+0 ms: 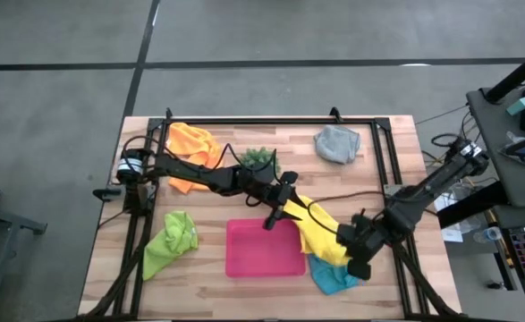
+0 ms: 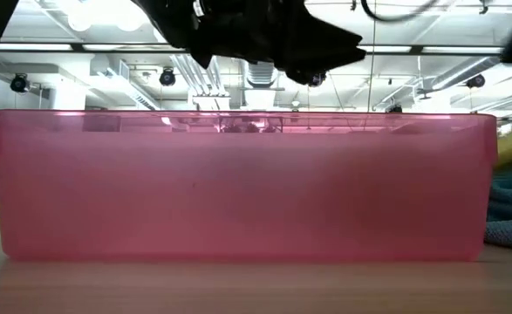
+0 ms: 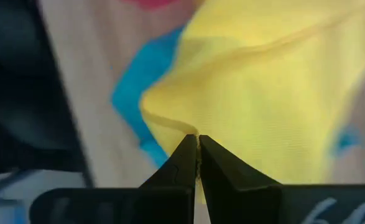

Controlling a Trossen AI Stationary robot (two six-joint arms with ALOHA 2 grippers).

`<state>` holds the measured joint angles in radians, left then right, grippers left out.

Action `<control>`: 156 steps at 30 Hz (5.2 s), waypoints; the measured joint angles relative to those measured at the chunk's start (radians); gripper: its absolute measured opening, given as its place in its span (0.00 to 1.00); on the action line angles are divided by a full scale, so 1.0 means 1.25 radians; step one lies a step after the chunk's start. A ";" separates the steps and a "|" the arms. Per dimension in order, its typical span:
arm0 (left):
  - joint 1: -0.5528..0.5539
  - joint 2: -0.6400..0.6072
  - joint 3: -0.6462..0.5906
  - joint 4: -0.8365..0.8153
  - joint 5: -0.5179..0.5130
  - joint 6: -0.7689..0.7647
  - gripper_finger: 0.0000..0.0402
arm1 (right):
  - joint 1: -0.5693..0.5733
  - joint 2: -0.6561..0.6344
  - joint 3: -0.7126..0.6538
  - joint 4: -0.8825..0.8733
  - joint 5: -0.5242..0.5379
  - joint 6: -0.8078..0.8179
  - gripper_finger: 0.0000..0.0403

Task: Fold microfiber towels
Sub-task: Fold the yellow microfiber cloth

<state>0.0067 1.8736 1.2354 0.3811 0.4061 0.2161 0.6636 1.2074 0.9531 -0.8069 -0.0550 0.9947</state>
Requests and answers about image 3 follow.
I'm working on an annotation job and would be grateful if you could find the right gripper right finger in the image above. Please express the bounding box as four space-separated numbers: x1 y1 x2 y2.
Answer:
200 135 365 224

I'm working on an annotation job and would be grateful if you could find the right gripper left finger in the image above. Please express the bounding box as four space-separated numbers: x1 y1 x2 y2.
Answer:
29 134 198 224

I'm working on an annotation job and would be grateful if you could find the yellow microfiber towel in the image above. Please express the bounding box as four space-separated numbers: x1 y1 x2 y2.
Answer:
140 0 365 206

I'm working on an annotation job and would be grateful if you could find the blue microfiber towel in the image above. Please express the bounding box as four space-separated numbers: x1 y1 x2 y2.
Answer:
111 26 362 169

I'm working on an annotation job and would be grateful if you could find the pink translucent plastic bin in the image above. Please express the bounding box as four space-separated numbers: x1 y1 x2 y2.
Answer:
119 0 178 9

